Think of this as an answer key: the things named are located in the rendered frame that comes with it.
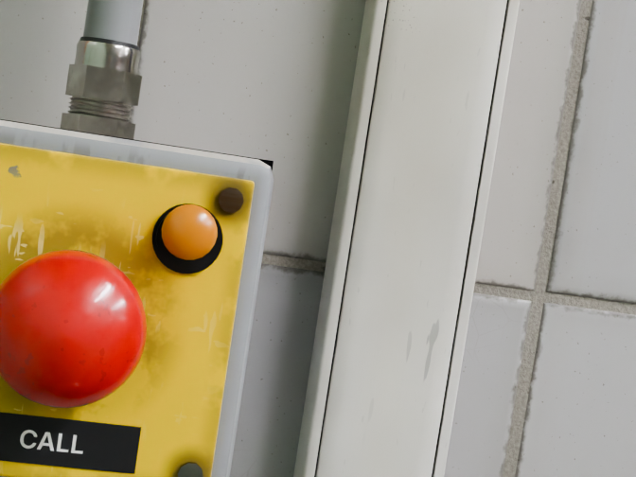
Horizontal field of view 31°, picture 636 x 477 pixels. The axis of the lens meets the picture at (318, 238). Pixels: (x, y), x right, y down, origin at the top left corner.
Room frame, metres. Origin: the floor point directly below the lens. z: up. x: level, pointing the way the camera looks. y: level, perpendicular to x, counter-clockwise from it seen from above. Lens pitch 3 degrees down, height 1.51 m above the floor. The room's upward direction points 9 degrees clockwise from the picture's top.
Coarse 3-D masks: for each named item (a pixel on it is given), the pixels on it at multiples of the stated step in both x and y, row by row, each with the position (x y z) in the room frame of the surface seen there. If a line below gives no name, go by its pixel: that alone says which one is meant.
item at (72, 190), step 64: (0, 128) 0.31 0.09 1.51; (0, 192) 0.30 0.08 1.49; (64, 192) 0.31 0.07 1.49; (128, 192) 0.31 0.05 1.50; (192, 192) 0.31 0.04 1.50; (256, 192) 0.32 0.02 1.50; (0, 256) 0.30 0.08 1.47; (128, 256) 0.31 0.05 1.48; (256, 256) 0.32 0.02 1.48; (192, 320) 0.31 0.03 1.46; (0, 384) 0.30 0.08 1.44; (128, 384) 0.31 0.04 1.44; (192, 384) 0.31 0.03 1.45; (0, 448) 0.30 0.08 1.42; (64, 448) 0.31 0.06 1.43; (128, 448) 0.31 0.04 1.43; (192, 448) 0.31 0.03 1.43
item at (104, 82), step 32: (96, 0) 0.34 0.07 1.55; (128, 0) 0.34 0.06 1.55; (96, 32) 0.34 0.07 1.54; (128, 32) 0.34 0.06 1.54; (96, 64) 0.34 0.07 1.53; (128, 64) 0.34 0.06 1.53; (96, 96) 0.33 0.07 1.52; (128, 96) 0.34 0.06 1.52; (64, 128) 0.34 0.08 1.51; (96, 128) 0.33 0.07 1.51; (128, 128) 0.34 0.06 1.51
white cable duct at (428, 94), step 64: (384, 0) 0.38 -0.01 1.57; (448, 0) 0.38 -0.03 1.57; (512, 0) 0.39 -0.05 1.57; (384, 64) 0.38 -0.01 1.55; (448, 64) 0.38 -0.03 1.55; (384, 128) 0.38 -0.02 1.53; (448, 128) 0.38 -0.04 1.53; (384, 192) 0.38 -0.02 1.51; (448, 192) 0.38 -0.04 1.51; (384, 256) 0.38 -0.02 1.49; (448, 256) 0.38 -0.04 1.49; (320, 320) 0.39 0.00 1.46; (384, 320) 0.38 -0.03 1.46; (448, 320) 0.38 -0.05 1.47; (320, 384) 0.38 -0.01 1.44; (384, 384) 0.38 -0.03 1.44; (448, 384) 0.39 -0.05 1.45; (320, 448) 0.38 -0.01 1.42; (384, 448) 0.38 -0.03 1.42; (448, 448) 0.39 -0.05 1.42
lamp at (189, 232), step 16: (176, 208) 0.31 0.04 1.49; (192, 208) 0.31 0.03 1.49; (176, 224) 0.30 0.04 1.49; (192, 224) 0.30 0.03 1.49; (208, 224) 0.31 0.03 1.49; (176, 240) 0.30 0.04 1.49; (192, 240) 0.30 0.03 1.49; (208, 240) 0.31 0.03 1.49; (176, 256) 0.31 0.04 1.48; (192, 256) 0.31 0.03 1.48
